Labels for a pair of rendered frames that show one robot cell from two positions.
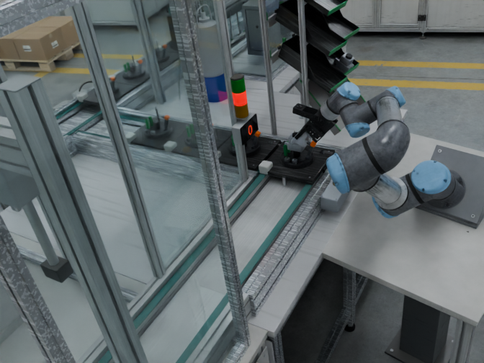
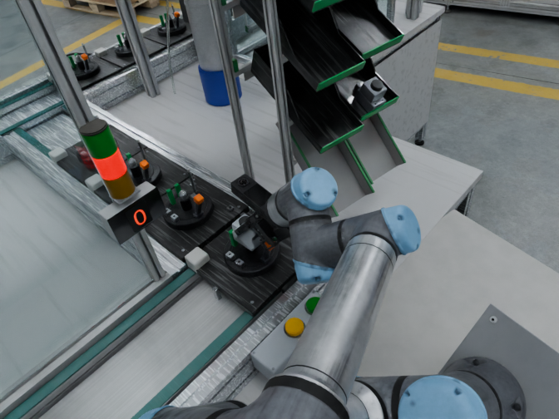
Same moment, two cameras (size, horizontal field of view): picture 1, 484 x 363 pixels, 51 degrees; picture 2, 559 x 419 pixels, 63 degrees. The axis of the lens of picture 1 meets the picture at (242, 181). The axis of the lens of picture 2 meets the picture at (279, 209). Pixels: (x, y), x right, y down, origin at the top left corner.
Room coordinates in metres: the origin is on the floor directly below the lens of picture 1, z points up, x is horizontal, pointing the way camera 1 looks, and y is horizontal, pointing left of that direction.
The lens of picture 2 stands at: (1.05, -0.51, 1.83)
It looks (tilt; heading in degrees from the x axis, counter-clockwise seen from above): 44 degrees down; 14
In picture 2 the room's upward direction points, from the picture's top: 9 degrees counter-clockwise
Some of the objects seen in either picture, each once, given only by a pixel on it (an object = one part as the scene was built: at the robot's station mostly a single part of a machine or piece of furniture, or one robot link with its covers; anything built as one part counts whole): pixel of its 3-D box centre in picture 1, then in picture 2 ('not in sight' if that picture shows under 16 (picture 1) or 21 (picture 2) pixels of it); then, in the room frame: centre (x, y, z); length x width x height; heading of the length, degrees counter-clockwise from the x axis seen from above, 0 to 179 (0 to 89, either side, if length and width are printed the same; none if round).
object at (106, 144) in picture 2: (238, 84); (99, 140); (1.68, -0.04, 1.38); 0.05 x 0.05 x 0.05
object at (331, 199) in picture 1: (338, 189); (295, 335); (1.57, -0.37, 0.93); 0.21 x 0.07 x 0.06; 145
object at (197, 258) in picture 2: (266, 167); (197, 260); (1.74, -0.11, 0.97); 0.05 x 0.05 x 0.04; 55
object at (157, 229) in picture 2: (243, 140); (185, 200); (1.91, -0.03, 1.01); 0.24 x 0.24 x 0.13; 55
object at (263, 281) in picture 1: (304, 217); (215, 385); (1.45, -0.21, 0.91); 0.89 x 0.06 x 0.11; 145
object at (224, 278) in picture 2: (297, 161); (253, 257); (1.77, -0.24, 0.96); 0.24 x 0.24 x 0.02; 55
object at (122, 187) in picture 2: (241, 109); (118, 181); (1.68, -0.04, 1.28); 0.05 x 0.05 x 0.05
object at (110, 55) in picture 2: not in sight; (127, 41); (2.96, 0.56, 1.01); 0.24 x 0.24 x 0.13; 55
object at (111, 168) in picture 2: (239, 96); (109, 161); (1.68, -0.04, 1.33); 0.05 x 0.05 x 0.05
